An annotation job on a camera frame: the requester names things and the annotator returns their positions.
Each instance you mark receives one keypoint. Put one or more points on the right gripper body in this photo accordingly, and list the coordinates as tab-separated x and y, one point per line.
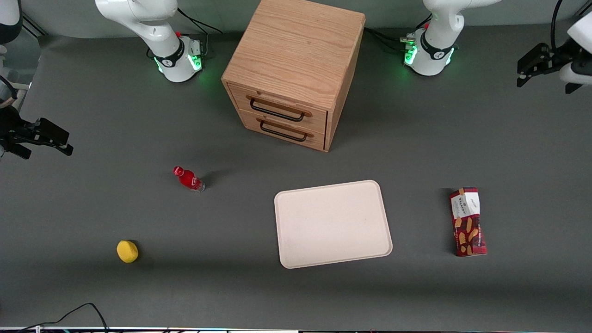
10	127

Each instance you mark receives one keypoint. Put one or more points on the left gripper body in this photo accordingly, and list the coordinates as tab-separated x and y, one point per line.
553	59

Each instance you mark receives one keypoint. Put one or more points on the red cookie box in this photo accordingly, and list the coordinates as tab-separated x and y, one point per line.
468	222

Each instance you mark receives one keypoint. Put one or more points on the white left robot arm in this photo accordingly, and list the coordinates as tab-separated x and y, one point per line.
434	46

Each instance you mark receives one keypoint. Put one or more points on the beige rectangular tray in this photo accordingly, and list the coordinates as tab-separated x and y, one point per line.
330	224

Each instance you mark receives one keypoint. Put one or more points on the yellow lemon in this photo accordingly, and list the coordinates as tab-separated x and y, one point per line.
127	251

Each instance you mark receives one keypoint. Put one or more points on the small red soda bottle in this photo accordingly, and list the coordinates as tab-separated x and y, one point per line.
188	179

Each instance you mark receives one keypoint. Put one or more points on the wooden drawer front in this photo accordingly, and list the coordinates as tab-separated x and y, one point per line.
282	104
286	138

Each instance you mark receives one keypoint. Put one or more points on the wooden two-drawer cabinet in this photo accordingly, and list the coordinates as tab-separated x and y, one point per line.
296	46

